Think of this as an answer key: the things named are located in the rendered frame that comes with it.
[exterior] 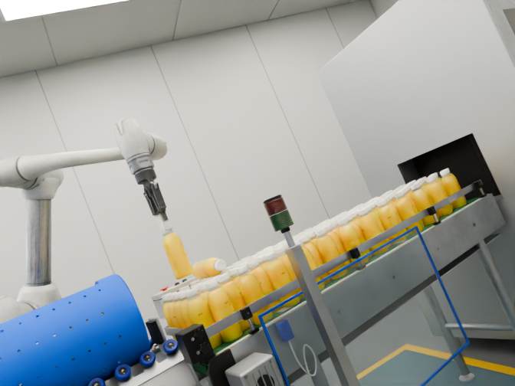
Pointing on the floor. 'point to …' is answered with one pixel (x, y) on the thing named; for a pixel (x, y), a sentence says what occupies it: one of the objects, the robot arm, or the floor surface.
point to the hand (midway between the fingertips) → (163, 222)
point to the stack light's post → (322, 316)
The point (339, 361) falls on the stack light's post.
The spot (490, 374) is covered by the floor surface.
